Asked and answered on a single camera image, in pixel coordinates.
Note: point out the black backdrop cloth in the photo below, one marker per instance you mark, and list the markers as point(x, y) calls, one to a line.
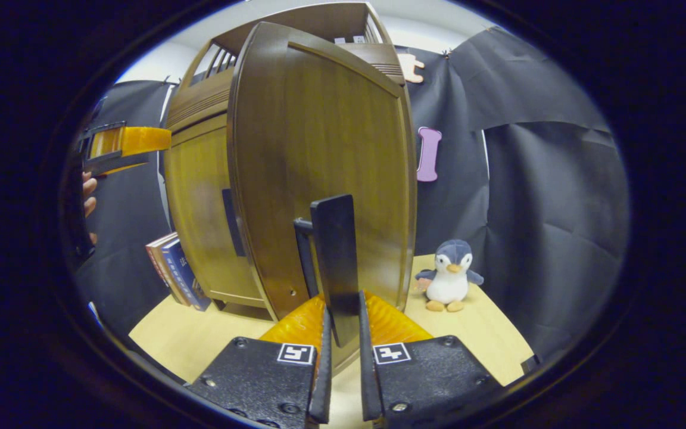
point(545, 208)

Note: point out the wooden shoe cabinet door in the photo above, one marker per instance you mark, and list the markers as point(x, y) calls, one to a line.
point(331, 131)
point(200, 208)

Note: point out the red cover book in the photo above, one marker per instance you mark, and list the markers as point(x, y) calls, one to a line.
point(161, 262)

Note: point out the penguin plush toy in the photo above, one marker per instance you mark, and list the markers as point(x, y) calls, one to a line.
point(450, 280)

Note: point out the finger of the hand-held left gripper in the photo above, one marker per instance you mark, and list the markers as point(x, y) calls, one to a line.
point(143, 140)

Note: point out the blue book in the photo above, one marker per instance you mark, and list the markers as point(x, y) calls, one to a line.
point(185, 274)

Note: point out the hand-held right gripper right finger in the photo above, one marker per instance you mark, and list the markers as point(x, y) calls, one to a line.
point(426, 381)

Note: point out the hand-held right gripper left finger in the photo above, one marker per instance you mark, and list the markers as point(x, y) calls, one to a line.
point(259, 381)

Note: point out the wooden double-door shoe cabinet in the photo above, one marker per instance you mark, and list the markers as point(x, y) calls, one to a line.
point(319, 15)

